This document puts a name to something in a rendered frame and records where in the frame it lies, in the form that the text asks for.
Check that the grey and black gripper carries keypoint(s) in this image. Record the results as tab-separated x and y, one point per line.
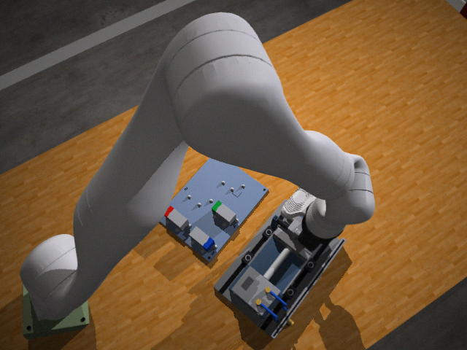
300	204

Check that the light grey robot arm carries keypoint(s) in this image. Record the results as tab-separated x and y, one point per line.
227	104

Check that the grey metal blank with green end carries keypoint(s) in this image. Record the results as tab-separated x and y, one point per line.
224	212

